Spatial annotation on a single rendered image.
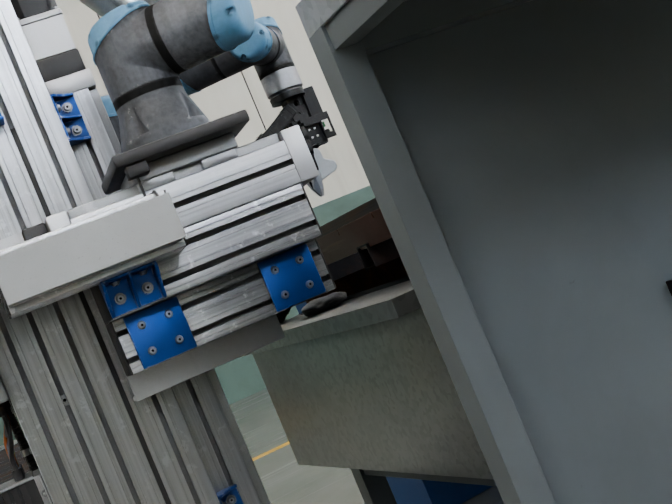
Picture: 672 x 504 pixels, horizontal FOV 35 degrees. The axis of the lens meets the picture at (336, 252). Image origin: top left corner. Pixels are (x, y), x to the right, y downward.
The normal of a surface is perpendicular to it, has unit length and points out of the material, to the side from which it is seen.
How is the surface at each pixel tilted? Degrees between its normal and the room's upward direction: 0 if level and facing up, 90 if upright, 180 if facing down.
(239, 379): 90
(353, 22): 90
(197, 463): 90
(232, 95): 90
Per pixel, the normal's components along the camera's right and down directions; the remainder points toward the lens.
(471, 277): 0.36, -0.16
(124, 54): -0.15, 0.08
